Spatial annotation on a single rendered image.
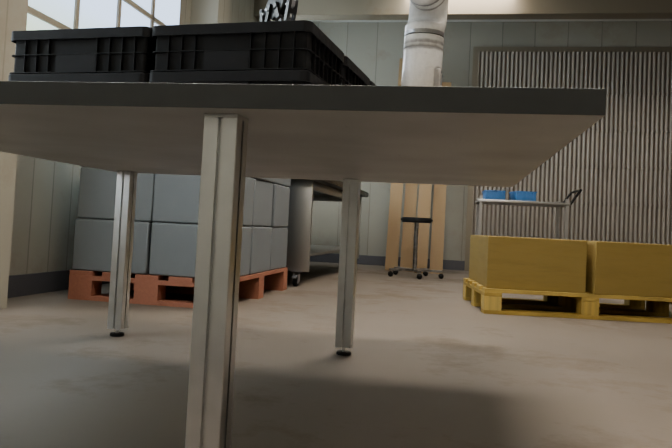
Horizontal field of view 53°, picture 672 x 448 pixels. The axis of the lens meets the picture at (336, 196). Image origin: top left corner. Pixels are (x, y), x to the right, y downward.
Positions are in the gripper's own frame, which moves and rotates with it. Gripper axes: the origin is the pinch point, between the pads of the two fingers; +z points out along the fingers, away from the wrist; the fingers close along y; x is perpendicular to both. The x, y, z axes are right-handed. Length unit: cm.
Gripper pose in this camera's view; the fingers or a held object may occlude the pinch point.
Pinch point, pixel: (276, 41)
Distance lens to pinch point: 165.3
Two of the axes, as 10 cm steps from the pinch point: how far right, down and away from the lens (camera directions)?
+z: -0.6, 10.0, -0.4
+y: -6.0, 0.0, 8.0
